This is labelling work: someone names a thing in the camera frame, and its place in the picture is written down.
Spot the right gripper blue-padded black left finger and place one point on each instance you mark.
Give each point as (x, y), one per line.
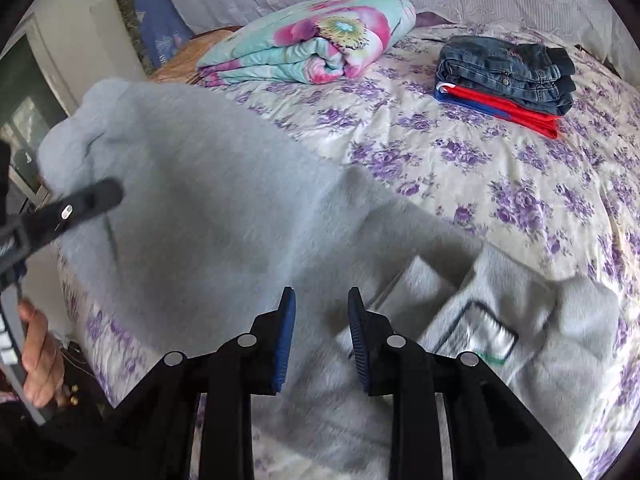
(151, 431)

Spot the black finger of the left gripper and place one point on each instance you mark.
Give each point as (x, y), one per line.
(27, 233)

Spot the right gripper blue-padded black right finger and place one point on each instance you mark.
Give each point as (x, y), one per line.
(450, 415)

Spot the grey fleece sweatpants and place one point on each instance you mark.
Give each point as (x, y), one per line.
(222, 211)

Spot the person's left hand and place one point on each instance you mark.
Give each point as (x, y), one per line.
(42, 359)

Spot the orange brown pillow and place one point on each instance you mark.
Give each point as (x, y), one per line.
(182, 66)

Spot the blue patterned pillow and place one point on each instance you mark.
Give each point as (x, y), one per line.
(163, 31)

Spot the purple floral bedspread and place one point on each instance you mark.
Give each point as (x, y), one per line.
(562, 207)

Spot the folded red blue garment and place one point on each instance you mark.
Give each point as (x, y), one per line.
(542, 123)

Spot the folded floral teal blanket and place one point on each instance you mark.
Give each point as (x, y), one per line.
(312, 42)

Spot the folded blue denim jeans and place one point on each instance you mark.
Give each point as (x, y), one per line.
(534, 76)

